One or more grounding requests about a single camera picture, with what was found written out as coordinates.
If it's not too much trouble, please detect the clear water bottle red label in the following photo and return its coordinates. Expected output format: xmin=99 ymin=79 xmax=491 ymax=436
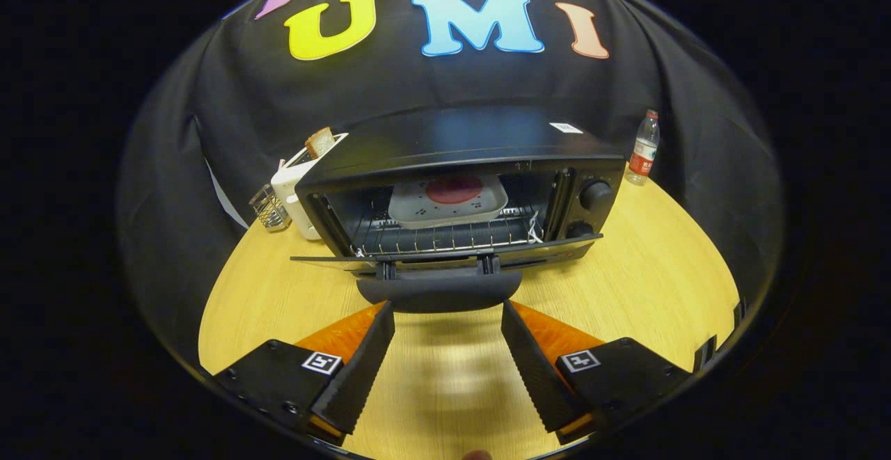
xmin=624 ymin=109 xmax=661 ymax=187

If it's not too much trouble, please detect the white rectangular food tray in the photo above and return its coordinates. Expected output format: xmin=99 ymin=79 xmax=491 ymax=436
xmin=387 ymin=173 xmax=510 ymax=230

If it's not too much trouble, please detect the small wire basket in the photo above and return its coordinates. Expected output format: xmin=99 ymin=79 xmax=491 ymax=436
xmin=248 ymin=183 xmax=292 ymax=233

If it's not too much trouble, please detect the white pop-up toaster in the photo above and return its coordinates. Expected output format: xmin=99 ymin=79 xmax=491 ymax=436
xmin=270 ymin=132 xmax=349 ymax=241

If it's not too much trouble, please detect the pink ham slice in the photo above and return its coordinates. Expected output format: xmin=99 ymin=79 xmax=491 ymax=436
xmin=425 ymin=174 xmax=485 ymax=205

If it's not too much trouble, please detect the brown bread slice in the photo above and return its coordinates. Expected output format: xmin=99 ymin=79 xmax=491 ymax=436
xmin=304 ymin=126 xmax=337 ymax=161

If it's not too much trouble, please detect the black toaster oven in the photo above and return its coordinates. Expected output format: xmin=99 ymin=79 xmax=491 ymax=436
xmin=290 ymin=106 xmax=628 ymax=315

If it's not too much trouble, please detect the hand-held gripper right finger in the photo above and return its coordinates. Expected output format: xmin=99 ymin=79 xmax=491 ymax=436
xmin=500 ymin=299 xmax=693 ymax=446

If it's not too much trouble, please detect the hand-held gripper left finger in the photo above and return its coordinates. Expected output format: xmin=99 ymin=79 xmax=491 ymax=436
xmin=213 ymin=301 xmax=397 ymax=446

